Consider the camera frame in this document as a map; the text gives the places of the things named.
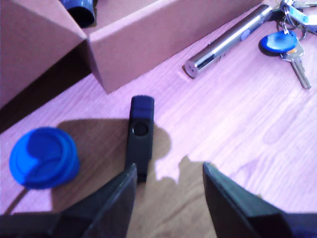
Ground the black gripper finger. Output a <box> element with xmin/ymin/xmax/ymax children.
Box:
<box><xmin>202</xmin><ymin>162</ymin><xmax>294</xmax><ymax>238</ymax></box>
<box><xmin>61</xmin><ymin>163</ymin><xmax>138</xmax><ymax>238</ymax></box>

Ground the black USB drive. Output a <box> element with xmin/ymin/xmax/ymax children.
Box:
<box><xmin>124</xmin><ymin>95</ymin><xmax>156</xmax><ymax>183</ymax></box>

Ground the open brown cardboard box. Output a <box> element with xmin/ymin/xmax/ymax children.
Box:
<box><xmin>0</xmin><ymin>0</ymin><xmax>267</xmax><ymax>110</ymax></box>

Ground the small blue lidded cup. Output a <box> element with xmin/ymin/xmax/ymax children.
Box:
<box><xmin>9</xmin><ymin>126</ymin><xmax>80</xmax><ymax>190</ymax></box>

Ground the silver door key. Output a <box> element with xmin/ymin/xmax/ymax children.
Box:
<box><xmin>279</xmin><ymin>37</ymin><xmax>312</xmax><ymax>90</ymax></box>

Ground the silver metal pen torch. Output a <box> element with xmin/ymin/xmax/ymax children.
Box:
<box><xmin>182</xmin><ymin>4</ymin><xmax>273</xmax><ymax>79</ymax></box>

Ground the blue key fob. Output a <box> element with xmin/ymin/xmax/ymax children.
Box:
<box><xmin>258</xmin><ymin>31</ymin><xmax>298</xmax><ymax>58</ymax></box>

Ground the small silver key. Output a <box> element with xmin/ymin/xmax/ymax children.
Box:
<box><xmin>294</xmin><ymin>1</ymin><xmax>317</xmax><ymax>8</ymax></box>

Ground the metal key ring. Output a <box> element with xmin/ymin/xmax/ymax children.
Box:
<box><xmin>276</xmin><ymin>9</ymin><xmax>308</xmax><ymax>40</ymax></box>

